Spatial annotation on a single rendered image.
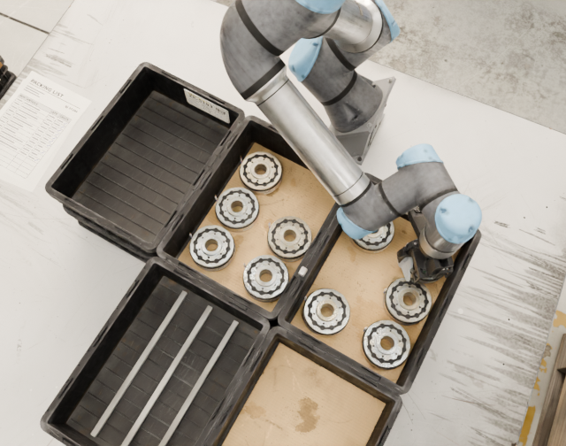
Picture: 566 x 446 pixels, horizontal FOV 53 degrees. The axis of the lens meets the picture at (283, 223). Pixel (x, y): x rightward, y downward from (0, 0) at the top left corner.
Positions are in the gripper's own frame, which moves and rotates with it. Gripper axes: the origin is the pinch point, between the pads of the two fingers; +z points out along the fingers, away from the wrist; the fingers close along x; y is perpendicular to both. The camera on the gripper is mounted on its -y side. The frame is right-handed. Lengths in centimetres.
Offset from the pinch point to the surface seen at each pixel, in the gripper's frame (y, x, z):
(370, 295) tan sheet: 5.8, -10.8, 2.0
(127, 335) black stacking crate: 5, -66, 2
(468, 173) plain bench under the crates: -24.7, 25.8, 15.1
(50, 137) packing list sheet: -56, -85, 15
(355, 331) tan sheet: 13.1, -16.1, 2.0
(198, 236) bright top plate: -14.2, -47.2, -0.7
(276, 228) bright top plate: -12.8, -29.3, -0.9
